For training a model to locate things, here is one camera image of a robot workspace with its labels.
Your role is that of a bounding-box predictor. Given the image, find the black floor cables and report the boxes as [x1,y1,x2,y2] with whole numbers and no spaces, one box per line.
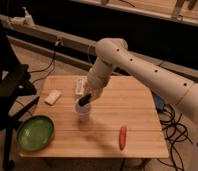
[156,103,198,171]

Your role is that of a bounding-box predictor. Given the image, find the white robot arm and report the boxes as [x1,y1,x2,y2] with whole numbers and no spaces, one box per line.
[85,38,198,171]

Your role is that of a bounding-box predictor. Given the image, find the blue device on floor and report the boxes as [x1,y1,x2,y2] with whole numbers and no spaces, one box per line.
[153,94,165,110]

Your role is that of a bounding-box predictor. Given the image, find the green bowl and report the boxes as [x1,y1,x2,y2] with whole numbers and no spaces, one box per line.
[17,115,54,152]

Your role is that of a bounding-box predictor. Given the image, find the orange carrot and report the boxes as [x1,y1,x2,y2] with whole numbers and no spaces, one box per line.
[119,126,127,150]

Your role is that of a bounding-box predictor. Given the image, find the white sponge block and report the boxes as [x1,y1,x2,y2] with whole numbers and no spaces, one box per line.
[44,90,61,105]

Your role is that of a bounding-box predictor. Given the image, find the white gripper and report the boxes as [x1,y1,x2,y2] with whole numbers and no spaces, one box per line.
[84,63,112,102]

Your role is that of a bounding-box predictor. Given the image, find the white rectangular box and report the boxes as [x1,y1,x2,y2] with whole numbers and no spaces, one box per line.
[75,78,85,96]

